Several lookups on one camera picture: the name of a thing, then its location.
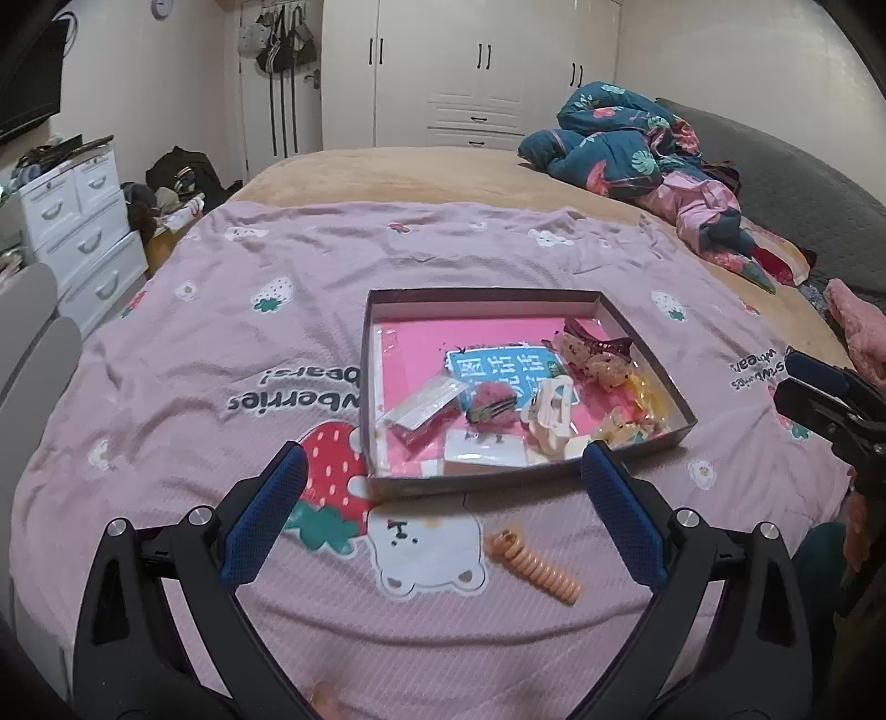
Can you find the door with hanging bags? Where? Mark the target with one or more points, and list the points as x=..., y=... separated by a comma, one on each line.
x=277, y=90

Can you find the pink printed blanket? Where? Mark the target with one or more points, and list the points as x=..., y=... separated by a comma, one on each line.
x=207, y=346

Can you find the teal floral quilt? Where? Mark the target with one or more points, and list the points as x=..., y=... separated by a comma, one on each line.
x=602, y=142

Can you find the white earring card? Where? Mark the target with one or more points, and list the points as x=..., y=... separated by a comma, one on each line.
x=484, y=450

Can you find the pile of clothes on floor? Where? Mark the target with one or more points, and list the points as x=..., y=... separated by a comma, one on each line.
x=187, y=173

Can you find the grey headboard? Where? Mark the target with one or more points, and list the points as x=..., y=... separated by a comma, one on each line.
x=782, y=173

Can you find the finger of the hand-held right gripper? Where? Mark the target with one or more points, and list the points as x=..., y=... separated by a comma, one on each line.
x=820, y=374
x=817, y=412

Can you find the black television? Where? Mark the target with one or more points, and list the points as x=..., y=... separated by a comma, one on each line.
x=31, y=83

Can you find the grey cardboard box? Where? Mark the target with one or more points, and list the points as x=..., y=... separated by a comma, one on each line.
x=443, y=487

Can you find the person's leg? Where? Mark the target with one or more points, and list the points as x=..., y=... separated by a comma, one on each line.
x=824, y=561

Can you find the crumpled floral blanket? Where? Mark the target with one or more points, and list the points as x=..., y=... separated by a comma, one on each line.
x=415, y=173

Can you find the dark red hair claw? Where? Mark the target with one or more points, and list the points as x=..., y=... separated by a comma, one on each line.
x=609, y=340

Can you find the white wardrobe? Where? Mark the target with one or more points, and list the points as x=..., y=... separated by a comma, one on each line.
x=477, y=62

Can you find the grey chair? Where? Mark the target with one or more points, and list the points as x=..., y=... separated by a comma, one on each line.
x=34, y=346

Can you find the clear plastic bag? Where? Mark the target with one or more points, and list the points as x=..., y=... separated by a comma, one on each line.
x=647, y=408

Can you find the cream hair claw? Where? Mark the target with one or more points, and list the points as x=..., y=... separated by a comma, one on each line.
x=550, y=415

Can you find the white drawer unit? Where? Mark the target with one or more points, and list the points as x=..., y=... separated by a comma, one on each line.
x=76, y=228

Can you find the clear card packet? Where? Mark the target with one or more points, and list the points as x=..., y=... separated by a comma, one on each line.
x=426, y=403

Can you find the pink floral clothing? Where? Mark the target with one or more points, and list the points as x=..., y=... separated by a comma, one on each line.
x=699, y=208

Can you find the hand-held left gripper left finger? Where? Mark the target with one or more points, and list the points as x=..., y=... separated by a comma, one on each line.
x=266, y=509

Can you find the pink fluffy hair clip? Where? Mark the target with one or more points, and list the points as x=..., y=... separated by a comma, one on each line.
x=491, y=403

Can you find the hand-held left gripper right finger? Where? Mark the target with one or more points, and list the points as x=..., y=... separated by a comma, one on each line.
x=623, y=516

